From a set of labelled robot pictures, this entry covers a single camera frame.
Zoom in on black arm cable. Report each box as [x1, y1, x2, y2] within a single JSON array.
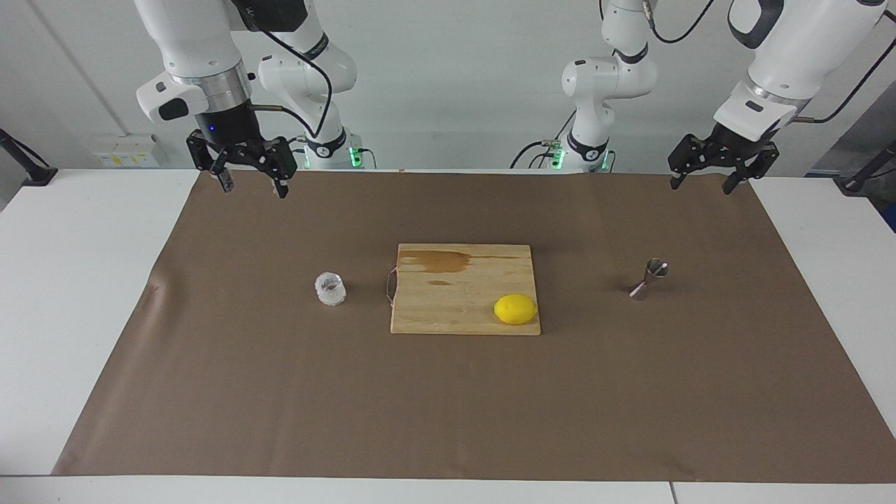
[[644, 0, 896, 125], [231, 0, 333, 141]]

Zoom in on brown paper table mat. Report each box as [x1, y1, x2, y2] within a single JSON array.
[[52, 170, 896, 484]]

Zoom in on right gripper finger all black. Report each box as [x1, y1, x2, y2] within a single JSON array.
[[262, 136, 293, 200]]

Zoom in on yellow lemon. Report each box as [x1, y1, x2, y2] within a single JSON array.
[[493, 293, 538, 326]]

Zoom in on wooden cutting board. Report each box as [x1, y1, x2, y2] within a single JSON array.
[[389, 243, 542, 337]]

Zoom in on clear textured glass cup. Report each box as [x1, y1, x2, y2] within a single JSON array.
[[314, 272, 348, 307]]

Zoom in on black base cable bundle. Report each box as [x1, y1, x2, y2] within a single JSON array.
[[510, 129, 564, 170]]

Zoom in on steel cocktail jigger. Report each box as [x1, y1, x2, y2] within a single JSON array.
[[629, 258, 670, 300]]

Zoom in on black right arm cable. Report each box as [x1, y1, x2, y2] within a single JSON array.
[[231, 0, 333, 141]]

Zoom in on white yellow wall socket box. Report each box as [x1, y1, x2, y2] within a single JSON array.
[[93, 134, 160, 169]]

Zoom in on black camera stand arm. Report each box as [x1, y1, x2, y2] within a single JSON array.
[[0, 128, 58, 187], [834, 140, 896, 195]]

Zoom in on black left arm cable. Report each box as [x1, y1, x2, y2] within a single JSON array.
[[644, 0, 896, 125]]

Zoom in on right gripper finger with grey pad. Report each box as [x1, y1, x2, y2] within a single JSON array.
[[186, 130, 236, 194]]

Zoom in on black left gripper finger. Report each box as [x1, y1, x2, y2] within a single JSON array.
[[668, 135, 701, 191], [722, 143, 780, 196]]

